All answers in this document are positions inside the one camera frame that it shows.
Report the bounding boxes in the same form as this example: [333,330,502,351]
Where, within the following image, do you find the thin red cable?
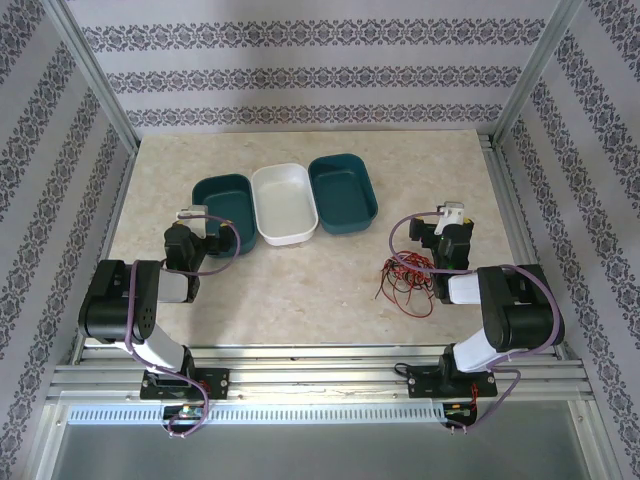
[382,252,435,317]
[380,252,435,319]

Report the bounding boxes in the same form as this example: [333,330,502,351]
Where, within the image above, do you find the teal plastic bin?
[192,173,259,260]
[308,153,380,235]

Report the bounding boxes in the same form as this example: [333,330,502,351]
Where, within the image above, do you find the white plastic bin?
[250,163,320,247]

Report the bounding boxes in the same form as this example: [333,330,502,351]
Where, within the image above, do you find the grey metal sheet panel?
[37,402,606,480]

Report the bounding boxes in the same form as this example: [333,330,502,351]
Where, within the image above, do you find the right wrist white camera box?
[435,201,466,236]

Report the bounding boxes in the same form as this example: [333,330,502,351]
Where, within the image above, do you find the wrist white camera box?
[435,201,466,236]
[175,204,207,237]

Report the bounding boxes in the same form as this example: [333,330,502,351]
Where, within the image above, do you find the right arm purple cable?
[389,211,566,434]

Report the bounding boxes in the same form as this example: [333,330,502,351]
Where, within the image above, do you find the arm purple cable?
[389,211,566,434]
[122,214,245,441]

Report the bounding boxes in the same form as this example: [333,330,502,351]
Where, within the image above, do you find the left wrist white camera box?
[175,204,207,237]

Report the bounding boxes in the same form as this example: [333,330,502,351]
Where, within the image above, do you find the aluminium side rail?
[479,132,569,361]
[69,144,139,364]

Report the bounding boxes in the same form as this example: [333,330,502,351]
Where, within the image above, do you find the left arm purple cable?
[122,214,245,441]

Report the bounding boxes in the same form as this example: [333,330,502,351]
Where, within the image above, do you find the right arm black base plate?
[407,363,499,400]

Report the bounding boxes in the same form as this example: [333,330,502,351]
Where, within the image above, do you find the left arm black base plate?
[139,367,231,401]

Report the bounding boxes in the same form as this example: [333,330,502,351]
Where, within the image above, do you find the aluminium corner post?
[42,0,140,151]
[492,0,586,146]

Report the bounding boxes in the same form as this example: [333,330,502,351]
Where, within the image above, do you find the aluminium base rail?
[47,343,596,404]

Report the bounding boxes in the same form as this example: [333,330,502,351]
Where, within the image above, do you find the slotted white cable duct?
[67,404,446,425]

